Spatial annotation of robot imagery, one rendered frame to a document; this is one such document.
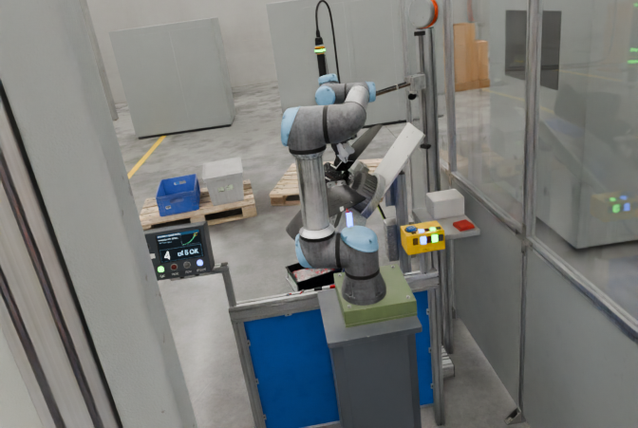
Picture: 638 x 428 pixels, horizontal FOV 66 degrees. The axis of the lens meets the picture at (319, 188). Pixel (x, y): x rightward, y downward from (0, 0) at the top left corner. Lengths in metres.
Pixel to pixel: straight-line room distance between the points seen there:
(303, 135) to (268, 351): 1.15
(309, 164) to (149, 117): 8.31
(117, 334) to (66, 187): 0.12
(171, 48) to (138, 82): 0.86
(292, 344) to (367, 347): 0.67
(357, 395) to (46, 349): 1.41
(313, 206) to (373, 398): 0.69
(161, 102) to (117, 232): 9.22
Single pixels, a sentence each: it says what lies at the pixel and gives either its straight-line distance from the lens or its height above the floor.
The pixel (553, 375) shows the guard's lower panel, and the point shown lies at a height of 0.49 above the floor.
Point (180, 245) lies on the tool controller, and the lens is 1.98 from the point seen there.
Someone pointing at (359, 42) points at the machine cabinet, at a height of 1.34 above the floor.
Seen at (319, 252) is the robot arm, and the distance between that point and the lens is 1.59.
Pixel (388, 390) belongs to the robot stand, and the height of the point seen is 0.76.
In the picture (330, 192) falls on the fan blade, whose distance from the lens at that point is 2.25.
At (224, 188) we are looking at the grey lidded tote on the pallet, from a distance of 5.18.
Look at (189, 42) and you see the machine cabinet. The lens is 9.36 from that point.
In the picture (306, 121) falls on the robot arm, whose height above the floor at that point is 1.68.
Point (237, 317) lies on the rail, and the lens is 2.17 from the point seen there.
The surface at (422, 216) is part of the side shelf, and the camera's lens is 2.69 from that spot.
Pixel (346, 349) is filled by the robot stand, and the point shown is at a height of 0.95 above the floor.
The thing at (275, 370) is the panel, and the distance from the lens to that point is 2.36.
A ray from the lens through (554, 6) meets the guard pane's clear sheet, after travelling 1.87.
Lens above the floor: 2.00
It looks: 21 degrees down
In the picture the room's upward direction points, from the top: 8 degrees counter-clockwise
